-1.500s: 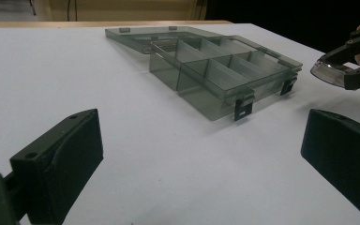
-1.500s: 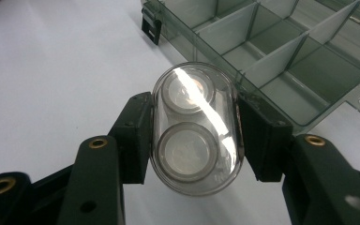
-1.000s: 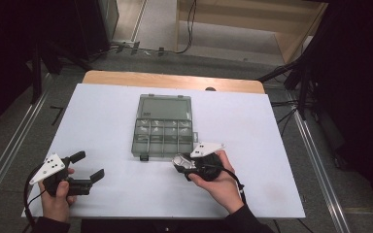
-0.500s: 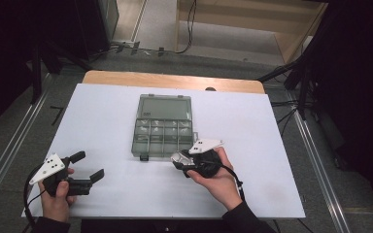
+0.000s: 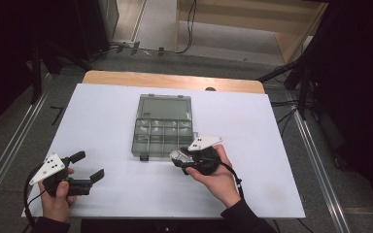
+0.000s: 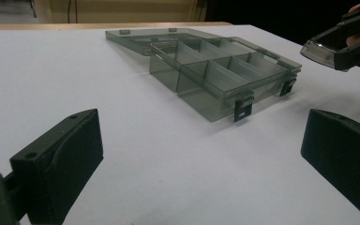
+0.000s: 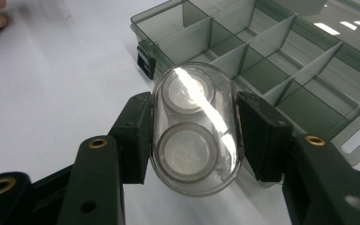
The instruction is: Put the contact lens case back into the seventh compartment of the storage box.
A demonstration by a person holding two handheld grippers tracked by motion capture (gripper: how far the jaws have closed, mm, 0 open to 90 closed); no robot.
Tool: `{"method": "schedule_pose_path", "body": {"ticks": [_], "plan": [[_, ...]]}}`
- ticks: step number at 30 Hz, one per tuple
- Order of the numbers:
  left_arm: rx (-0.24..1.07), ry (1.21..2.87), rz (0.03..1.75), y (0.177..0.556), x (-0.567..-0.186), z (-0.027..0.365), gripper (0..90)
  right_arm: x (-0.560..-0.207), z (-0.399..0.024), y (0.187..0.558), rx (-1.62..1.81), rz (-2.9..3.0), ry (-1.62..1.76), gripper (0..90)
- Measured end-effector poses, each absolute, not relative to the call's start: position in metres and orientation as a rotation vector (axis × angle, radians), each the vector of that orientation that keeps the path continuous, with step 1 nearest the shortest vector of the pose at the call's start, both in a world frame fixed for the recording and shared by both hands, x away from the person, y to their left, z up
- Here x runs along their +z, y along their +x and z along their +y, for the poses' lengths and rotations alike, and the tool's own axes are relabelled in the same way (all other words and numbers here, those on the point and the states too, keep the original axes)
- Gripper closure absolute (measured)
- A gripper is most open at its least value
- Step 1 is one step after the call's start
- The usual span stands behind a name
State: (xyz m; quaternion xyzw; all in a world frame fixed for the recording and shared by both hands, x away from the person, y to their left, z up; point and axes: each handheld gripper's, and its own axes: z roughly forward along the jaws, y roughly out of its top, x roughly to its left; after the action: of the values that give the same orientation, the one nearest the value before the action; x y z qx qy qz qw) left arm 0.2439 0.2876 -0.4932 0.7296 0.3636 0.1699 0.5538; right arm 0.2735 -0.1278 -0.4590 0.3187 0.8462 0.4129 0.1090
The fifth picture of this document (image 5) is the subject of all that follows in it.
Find small silver metal tin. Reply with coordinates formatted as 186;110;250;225
169;149;192;167

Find black floor cables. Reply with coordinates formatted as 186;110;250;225
270;98;315;138

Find black metal stand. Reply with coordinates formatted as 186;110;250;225
28;38;95;105

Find light wooden shelf unit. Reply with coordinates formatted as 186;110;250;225
174;0;329;64

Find white board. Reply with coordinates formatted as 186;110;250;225
20;83;306;219

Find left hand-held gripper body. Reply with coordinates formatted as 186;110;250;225
28;153;93;197

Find black hanging cable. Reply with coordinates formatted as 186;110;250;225
175;0;197;54

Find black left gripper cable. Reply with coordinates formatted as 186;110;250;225
23;163;47;229

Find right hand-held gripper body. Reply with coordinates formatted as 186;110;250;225
183;135;224;177

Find black tripod stand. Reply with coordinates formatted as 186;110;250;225
256;32;326;120

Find grey transparent compartment box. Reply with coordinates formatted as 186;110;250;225
130;93;200;162

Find wooden table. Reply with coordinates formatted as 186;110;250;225
82;70;266;95

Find person's left hand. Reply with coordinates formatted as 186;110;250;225
38;182;77;223

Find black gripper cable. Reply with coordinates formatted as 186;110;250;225
23;163;47;229
220;161;245;199

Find power strip with plugs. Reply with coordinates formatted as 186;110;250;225
110;40;176;56

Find metal floor rail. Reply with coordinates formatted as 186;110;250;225
286;90;353;233
0;74;52;218

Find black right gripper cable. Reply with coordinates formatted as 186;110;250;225
220;161;245;199

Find person's right hand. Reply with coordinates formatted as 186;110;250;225
185;144;242;209

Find black curtain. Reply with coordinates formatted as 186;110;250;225
304;0;373;224

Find person's dark torso clothing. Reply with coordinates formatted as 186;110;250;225
81;218;227;233

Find dark cabinet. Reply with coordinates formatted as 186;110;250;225
74;0;120;61

